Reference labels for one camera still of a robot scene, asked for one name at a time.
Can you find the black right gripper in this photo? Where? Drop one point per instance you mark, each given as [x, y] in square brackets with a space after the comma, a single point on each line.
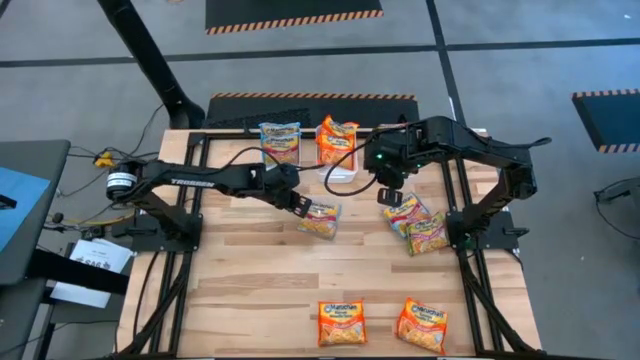
[387, 160]

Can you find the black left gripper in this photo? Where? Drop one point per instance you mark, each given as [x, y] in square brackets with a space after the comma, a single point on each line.
[282, 182]

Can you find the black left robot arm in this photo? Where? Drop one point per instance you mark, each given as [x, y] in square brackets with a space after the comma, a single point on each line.
[190, 182]

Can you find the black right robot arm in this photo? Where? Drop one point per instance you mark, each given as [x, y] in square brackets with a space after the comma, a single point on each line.
[475, 140]

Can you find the green pink Maruchan ramen pack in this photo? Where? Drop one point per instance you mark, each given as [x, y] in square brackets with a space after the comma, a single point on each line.
[427, 235]

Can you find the white plastic bin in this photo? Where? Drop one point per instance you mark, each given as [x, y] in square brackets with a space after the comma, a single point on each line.
[260, 150]
[340, 175]

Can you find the black hazard-striped floor mat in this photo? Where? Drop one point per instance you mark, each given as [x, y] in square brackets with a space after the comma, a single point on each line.
[310, 112]
[610, 120]
[295, 10]

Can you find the white printed paper sheet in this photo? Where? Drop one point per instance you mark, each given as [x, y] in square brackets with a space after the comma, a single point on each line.
[100, 252]

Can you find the black stand pole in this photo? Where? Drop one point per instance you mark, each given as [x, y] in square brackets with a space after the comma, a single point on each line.
[145, 50]

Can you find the black floor device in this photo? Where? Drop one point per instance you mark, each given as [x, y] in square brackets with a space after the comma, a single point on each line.
[620, 190]

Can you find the black desk leg bar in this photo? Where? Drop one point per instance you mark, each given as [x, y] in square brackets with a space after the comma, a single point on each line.
[75, 272]

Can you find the grey side desk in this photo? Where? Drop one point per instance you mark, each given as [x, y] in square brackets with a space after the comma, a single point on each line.
[50, 160]

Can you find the blue sheet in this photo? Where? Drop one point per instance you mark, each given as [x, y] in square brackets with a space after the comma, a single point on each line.
[20, 210]

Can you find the small black object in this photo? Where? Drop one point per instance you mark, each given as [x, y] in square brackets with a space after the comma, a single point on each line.
[7, 202]

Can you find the black aluminium table frame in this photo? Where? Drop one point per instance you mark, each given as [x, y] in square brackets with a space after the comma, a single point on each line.
[215, 135]

